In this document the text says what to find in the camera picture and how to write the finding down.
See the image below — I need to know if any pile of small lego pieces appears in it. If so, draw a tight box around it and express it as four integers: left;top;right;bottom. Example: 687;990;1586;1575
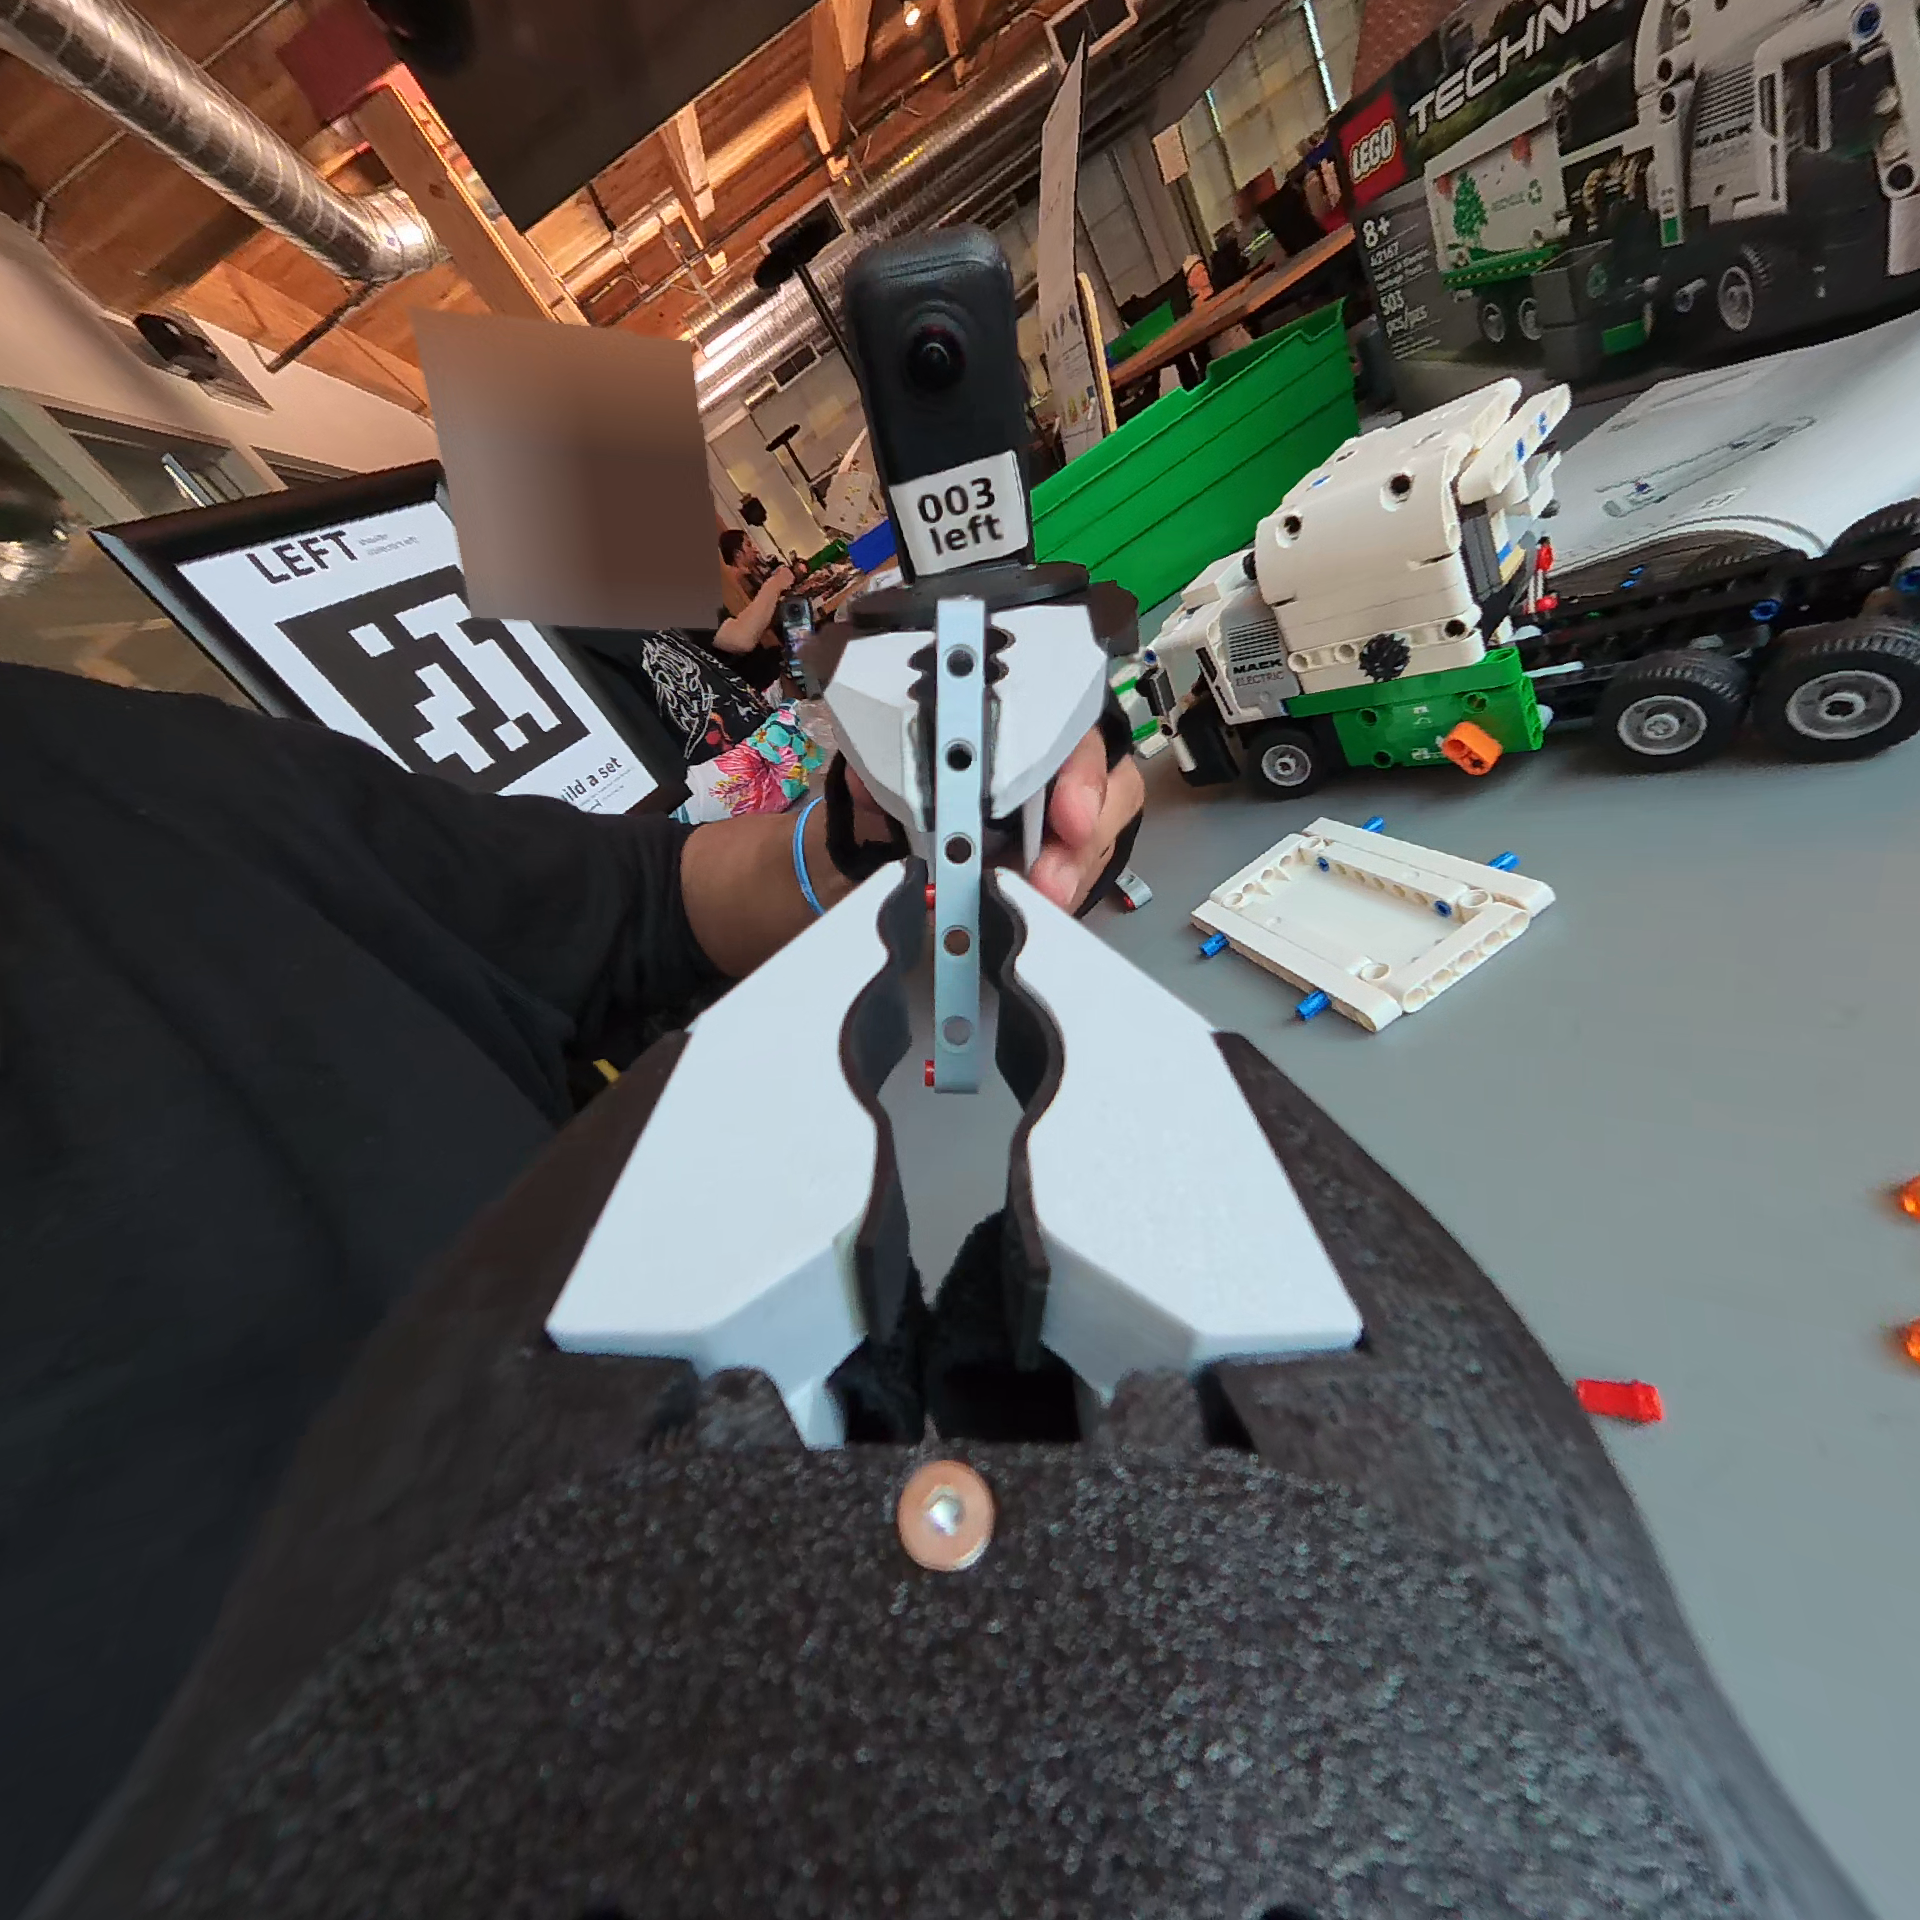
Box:
1579;1175;1920;1428

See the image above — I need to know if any lego truck model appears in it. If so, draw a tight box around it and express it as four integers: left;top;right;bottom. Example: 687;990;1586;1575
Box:
1135;377;1920;796

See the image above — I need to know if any grey lego beam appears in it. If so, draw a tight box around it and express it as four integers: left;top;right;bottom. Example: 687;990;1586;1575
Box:
927;592;1001;1097

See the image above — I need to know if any person's left hand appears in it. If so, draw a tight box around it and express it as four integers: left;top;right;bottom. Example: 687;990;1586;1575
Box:
1033;715;1142;920

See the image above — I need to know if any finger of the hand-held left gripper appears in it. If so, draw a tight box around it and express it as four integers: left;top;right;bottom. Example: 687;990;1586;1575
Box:
828;621;946;844
983;604;1116;867

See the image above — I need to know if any instruction booklet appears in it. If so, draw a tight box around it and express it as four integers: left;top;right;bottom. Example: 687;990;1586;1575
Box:
1544;317;1920;578

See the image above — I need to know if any silver ventilation duct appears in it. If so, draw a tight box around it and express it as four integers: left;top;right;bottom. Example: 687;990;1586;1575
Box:
0;0;448;291

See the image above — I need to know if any green plastic bin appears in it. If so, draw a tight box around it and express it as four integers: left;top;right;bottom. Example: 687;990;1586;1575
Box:
1023;301;1359;604

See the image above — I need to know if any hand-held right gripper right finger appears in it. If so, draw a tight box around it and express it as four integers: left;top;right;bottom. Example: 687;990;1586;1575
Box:
992;867;1367;1415

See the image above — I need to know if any lego set box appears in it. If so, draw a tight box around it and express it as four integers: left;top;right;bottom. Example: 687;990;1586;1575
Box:
1325;0;1920;387

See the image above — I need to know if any white standing board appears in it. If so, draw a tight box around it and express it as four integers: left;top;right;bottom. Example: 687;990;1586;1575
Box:
1038;28;1106;448

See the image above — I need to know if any black framed marker sign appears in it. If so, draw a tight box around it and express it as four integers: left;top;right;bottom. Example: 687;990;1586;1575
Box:
86;464;694;823

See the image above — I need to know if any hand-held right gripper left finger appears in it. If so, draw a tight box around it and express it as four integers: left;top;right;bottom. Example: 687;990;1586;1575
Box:
544;862;925;1454

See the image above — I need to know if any white lego frame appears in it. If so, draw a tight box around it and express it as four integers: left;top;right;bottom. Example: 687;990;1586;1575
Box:
1195;816;1558;1035

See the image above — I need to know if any person's left forearm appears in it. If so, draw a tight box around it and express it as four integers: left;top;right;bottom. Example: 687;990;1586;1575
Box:
0;658;842;1123

